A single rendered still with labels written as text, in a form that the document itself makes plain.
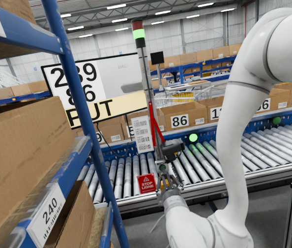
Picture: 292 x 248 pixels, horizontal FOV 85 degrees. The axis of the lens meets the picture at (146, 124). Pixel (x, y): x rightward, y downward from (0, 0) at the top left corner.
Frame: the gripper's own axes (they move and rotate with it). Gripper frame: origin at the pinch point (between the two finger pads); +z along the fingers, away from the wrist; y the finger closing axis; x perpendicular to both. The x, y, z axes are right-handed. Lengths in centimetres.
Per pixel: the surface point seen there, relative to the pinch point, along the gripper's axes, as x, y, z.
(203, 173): 20.0, -27.1, 17.7
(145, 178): 6.1, 10.1, 6.2
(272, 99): -5, -116, 67
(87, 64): -58, 26, 12
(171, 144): -13.9, -6.1, 1.9
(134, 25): -69, 1, 7
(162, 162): -3.2, -0.5, 4.7
